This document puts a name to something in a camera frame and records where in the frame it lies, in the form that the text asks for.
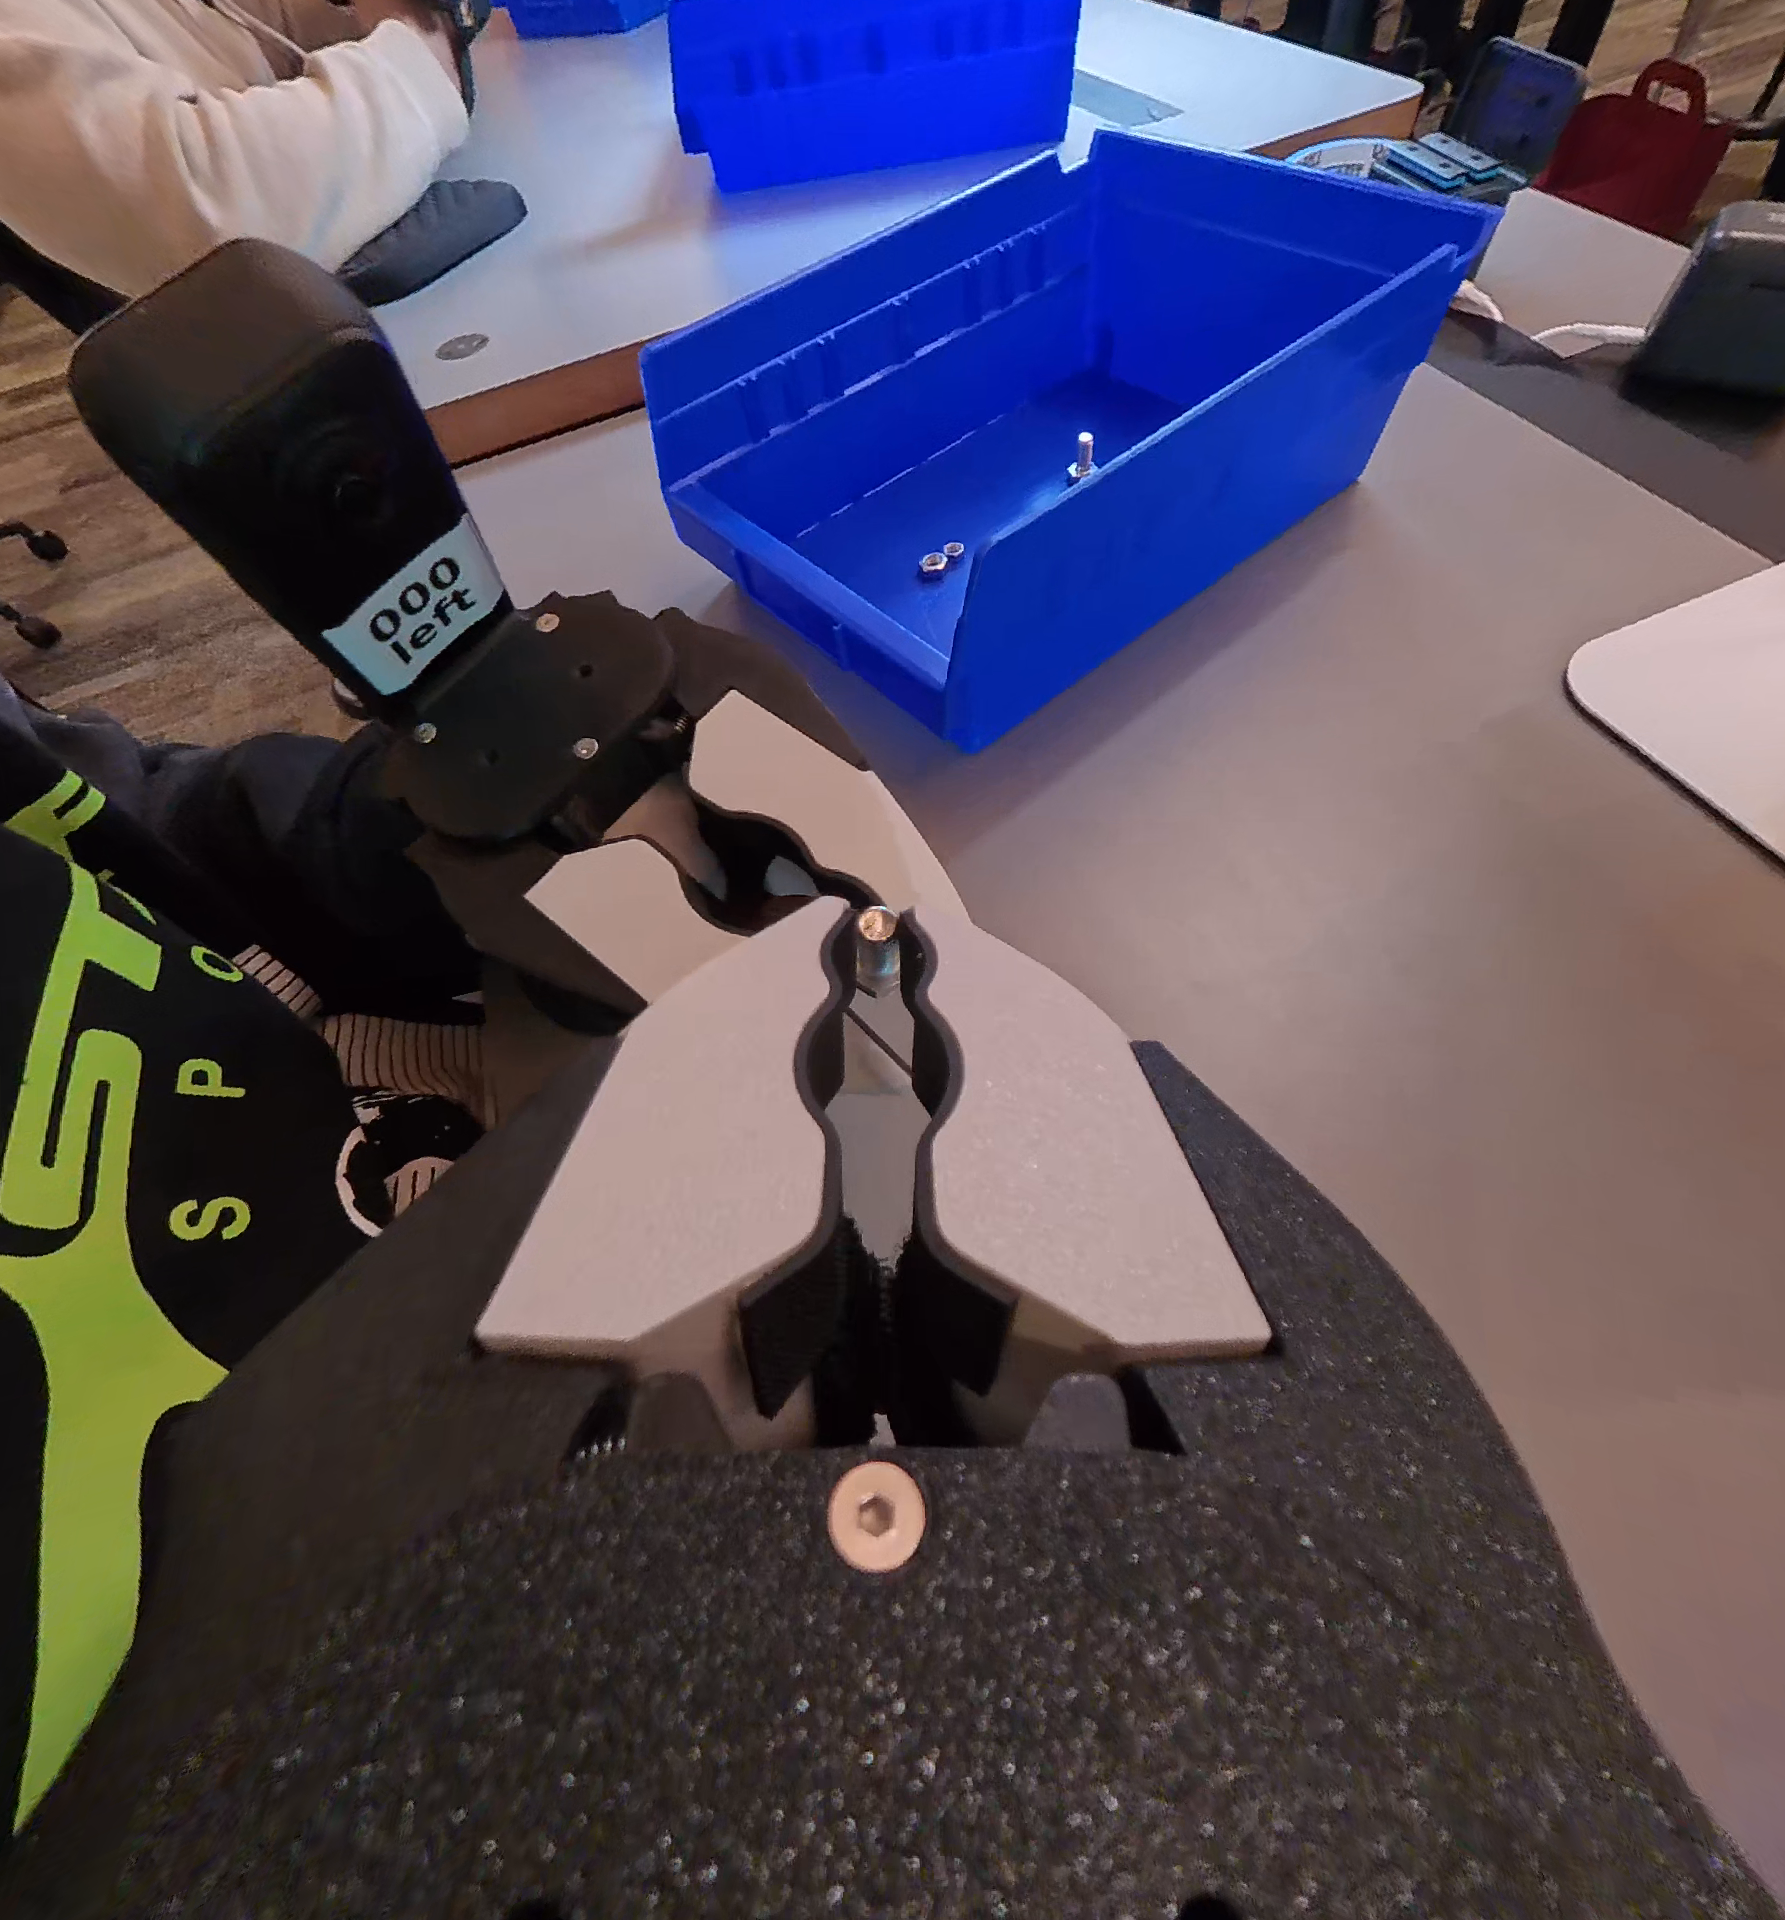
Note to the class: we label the dark wrist pad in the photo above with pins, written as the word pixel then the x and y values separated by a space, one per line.
pixel 435 233

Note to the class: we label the black device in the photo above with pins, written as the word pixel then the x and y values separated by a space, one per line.
pixel 1515 105

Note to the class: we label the person's left forearm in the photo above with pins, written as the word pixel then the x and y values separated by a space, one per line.
pixel 279 811

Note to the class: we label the black chair base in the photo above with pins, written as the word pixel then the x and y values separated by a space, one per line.
pixel 0 585

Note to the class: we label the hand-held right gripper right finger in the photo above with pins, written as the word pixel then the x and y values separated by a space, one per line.
pixel 1104 1184

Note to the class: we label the dark grey box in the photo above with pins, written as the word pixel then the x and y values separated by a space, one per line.
pixel 1746 300

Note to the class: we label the blue plastic bin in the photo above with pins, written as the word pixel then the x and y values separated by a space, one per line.
pixel 576 15
pixel 863 90
pixel 863 374

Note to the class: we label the light grey table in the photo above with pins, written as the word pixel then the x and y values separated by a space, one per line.
pixel 576 316

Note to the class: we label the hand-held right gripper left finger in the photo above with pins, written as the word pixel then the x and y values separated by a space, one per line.
pixel 667 1184

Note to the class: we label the red bag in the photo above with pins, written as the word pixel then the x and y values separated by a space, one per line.
pixel 1642 159

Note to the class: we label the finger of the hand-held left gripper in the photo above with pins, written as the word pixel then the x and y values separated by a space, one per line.
pixel 622 908
pixel 817 780

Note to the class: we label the white document stand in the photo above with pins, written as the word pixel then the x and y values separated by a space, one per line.
pixel 1718 705

